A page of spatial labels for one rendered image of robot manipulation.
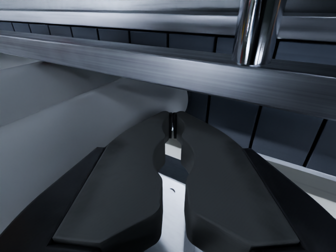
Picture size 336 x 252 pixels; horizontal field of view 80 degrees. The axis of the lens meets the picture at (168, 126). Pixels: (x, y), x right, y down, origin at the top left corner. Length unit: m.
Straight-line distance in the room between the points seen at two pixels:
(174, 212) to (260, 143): 0.16
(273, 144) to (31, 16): 0.29
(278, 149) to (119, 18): 0.17
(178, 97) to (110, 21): 0.10
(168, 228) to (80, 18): 0.28
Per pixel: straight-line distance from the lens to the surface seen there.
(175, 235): 0.32
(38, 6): 0.38
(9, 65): 0.24
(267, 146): 0.17
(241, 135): 0.17
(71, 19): 0.25
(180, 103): 0.16
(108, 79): 0.17
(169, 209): 0.28
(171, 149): 0.16
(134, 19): 0.19
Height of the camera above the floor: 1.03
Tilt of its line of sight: 47 degrees down
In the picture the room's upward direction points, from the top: 131 degrees counter-clockwise
